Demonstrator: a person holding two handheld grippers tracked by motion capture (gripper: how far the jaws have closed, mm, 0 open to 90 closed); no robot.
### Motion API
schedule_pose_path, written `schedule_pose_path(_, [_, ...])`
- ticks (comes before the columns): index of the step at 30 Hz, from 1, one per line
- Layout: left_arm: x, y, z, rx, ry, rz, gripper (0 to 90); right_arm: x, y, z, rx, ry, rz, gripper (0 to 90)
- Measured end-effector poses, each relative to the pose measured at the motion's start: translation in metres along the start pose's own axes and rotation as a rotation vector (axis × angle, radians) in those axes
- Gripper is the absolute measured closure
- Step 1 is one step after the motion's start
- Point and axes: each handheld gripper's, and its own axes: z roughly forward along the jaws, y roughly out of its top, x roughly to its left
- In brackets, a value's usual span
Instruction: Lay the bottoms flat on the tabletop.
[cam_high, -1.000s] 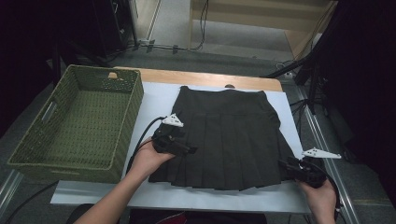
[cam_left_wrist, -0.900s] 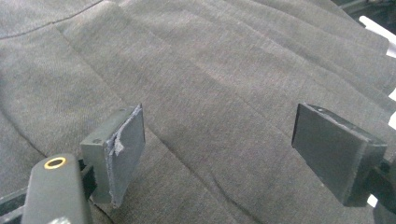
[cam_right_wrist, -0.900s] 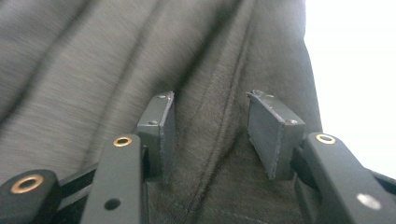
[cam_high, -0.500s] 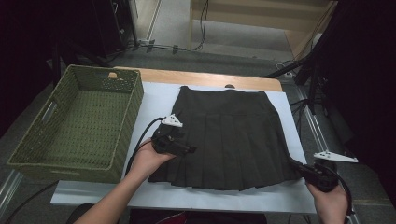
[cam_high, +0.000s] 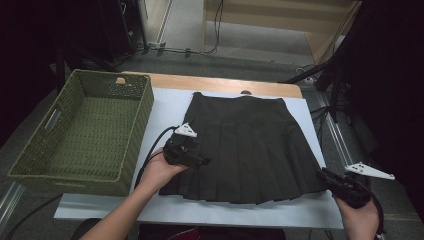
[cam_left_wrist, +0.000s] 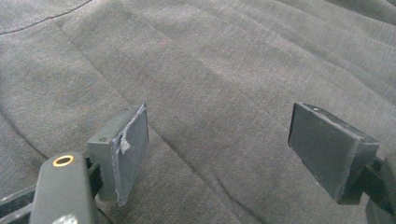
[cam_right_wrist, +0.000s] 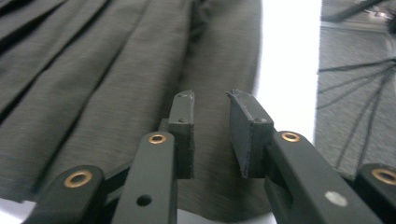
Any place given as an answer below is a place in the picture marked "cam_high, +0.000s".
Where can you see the dark curtain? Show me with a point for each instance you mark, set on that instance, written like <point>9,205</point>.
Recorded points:
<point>30,50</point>
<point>393,83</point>

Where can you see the black stand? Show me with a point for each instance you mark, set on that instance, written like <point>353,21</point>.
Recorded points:
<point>335,73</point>

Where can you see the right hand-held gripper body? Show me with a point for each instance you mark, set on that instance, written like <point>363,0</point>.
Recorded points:
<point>353,193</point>

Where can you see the metal floor rail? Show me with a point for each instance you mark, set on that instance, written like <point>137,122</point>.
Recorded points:
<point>336,140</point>
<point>10,203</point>

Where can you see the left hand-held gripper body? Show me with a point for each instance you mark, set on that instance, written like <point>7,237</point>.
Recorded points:
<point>178,153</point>

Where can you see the person's right hand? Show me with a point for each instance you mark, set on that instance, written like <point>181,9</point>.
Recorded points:
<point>361,223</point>

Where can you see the white board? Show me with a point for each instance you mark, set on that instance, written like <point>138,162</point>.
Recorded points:
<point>166,106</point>

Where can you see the green woven basket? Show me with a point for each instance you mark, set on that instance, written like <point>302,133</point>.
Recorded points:
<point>90,133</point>

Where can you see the person's left hand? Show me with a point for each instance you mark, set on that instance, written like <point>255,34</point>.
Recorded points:
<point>156,173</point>

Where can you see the dark pleated skirt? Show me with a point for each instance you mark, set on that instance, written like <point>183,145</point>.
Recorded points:
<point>250,150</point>

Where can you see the black equipment rack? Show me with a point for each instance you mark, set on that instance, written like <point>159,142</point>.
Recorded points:
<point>120,26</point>

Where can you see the light wooden cabinet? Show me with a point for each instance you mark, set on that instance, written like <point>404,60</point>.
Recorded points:
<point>266,20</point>

